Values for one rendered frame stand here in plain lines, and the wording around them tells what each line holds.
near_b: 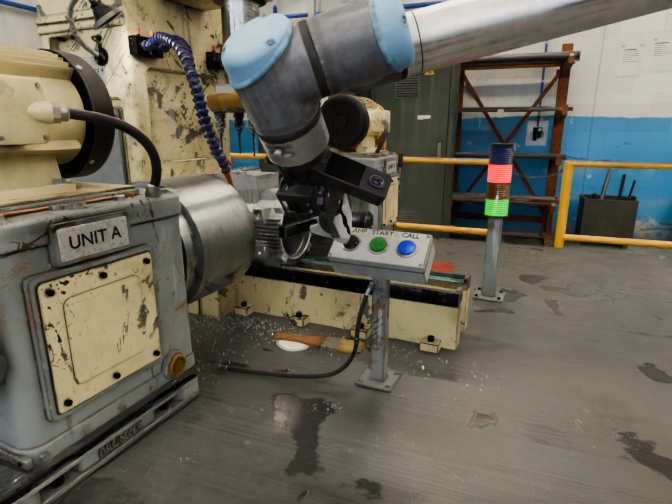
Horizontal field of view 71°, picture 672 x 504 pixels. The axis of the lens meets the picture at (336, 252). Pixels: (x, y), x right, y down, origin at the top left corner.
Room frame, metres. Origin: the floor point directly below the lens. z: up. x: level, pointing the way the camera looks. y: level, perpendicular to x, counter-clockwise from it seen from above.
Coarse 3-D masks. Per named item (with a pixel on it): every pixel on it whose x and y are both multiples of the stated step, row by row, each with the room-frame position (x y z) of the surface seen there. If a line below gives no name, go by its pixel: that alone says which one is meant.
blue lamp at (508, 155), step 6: (492, 150) 1.23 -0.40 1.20; (498, 150) 1.21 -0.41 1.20; (504, 150) 1.21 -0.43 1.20; (510, 150) 1.21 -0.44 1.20; (492, 156) 1.22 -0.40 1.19; (498, 156) 1.21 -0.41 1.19; (504, 156) 1.21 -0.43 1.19; (510, 156) 1.21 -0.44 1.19; (492, 162) 1.22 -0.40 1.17; (498, 162) 1.21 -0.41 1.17; (504, 162) 1.21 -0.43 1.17; (510, 162) 1.21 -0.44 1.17
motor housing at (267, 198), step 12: (264, 192) 1.15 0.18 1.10; (252, 204) 1.14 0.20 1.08; (264, 204) 1.13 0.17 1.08; (252, 216) 1.10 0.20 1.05; (276, 216) 1.09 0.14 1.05; (264, 228) 1.09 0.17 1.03; (276, 228) 1.08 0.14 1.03; (264, 240) 1.08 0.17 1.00; (276, 240) 1.08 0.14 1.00; (288, 240) 1.22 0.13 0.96; (300, 240) 1.21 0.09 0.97; (288, 252) 1.18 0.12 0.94; (300, 252) 1.17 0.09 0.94; (288, 264) 1.12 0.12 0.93
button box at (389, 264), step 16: (368, 240) 0.78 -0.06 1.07; (400, 240) 0.77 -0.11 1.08; (416, 240) 0.76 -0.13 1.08; (432, 240) 0.76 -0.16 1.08; (336, 256) 0.77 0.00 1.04; (352, 256) 0.77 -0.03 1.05; (368, 256) 0.76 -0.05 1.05; (384, 256) 0.75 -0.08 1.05; (400, 256) 0.74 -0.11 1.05; (416, 256) 0.73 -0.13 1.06; (432, 256) 0.76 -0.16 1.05; (352, 272) 0.79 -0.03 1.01; (368, 272) 0.77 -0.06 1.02; (384, 272) 0.75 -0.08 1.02; (400, 272) 0.74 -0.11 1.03; (416, 272) 0.72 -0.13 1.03
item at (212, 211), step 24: (192, 192) 0.86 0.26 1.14; (216, 192) 0.91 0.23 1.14; (192, 216) 0.81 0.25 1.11; (216, 216) 0.85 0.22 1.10; (240, 216) 0.91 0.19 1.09; (192, 240) 0.79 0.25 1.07; (216, 240) 0.83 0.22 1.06; (240, 240) 0.89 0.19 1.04; (192, 264) 0.79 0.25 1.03; (216, 264) 0.83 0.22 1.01; (240, 264) 0.90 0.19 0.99; (192, 288) 0.80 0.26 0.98; (216, 288) 0.88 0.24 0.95
